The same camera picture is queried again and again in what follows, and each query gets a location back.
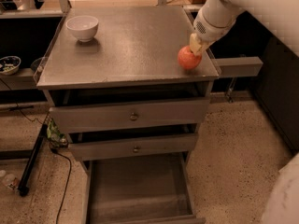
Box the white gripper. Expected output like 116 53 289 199
189 11 235 56

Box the red apple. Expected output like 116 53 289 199
178 46 202 70

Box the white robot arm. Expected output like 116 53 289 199
190 0 299 224

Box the grey drawer cabinet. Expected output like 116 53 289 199
33 5 221 224

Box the middle grey drawer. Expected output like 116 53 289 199
69 133 198 161

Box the grey drawer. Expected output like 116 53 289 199
69 133 198 161
50 97 209 133
82 153 206 224

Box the top grey drawer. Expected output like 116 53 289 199
50 97 209 133

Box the bottom grey drawer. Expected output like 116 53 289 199
82 153 206 224

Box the grey side shelf bar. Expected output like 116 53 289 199
216 57 263 78

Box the white ceramic bowl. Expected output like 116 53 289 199
65 15 99 42

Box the green snack bag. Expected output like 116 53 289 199
47 119 68 148

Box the grey left low shelf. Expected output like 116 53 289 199
0 68 36 91

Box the patterned bowl on shelf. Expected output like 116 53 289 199
0 56 21 76

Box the black metal stand leg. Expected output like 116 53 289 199
18 124 47 197

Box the clear plastic bottle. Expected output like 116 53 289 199
0 170 20 190

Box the black power cable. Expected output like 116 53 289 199
50 147 73 224

